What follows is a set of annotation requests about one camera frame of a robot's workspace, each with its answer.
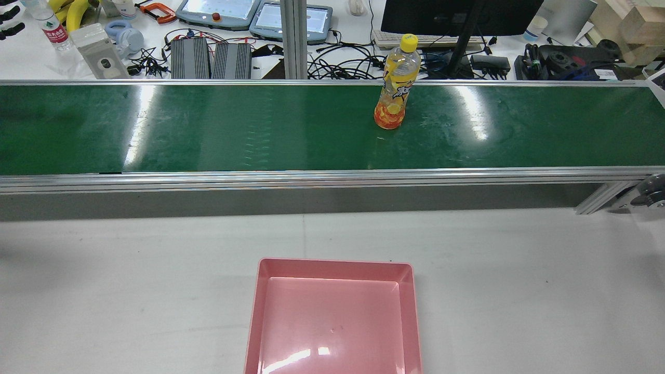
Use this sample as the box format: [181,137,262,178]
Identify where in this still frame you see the orange juice bottle yellow cap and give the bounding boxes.
[374,34,422,130]

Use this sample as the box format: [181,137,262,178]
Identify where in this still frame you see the pink plastic tray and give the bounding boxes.
[243,258,423,374]

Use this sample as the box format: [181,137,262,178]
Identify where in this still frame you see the green conveyor belt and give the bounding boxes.
[0,79,665,216]

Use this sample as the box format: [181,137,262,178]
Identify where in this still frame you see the beige keyboard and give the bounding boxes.
[372,29,486,51]

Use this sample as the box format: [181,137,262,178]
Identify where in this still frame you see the grey finned power supply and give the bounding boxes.
[211,42,254,79]
[170,37,211,79]

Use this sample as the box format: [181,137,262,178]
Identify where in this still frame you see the grey teach pendant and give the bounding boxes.
[249,2,334,46]
[175,0,261,32]

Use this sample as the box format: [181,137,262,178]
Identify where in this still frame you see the black monitor stand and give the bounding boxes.
[446,29,481,79]

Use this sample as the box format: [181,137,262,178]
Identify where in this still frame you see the black monitor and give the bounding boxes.
[381,0,544,37]

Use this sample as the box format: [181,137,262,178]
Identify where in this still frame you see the light blue headphones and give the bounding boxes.
[104,20,145,58]

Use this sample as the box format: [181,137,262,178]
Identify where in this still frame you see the white paper cup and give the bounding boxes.
[523,16,549,42]

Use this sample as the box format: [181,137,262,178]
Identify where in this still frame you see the clear water bottle red label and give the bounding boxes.
[23,0,75,52]

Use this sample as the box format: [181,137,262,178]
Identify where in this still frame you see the light wooden block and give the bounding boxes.
[617,6,665,46]
[590,0,632,34]

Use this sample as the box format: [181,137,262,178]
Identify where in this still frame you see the aluminium profile post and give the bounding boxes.
[280,0,308,80]

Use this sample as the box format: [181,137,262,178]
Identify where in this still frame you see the small black cable bundle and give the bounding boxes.
[127,47,172,77]

